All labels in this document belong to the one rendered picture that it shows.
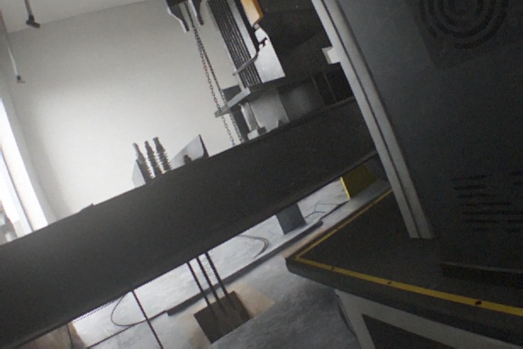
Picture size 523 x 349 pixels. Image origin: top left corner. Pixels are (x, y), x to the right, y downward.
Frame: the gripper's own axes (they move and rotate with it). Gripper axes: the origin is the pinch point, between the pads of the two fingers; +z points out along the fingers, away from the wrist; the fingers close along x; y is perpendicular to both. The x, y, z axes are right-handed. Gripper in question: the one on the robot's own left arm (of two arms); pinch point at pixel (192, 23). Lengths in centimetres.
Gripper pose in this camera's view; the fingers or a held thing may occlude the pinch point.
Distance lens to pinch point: 122.1
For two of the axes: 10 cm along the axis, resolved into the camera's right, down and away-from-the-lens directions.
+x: -8.0, 4.9, -3.5
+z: 3.2, 8.4, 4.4
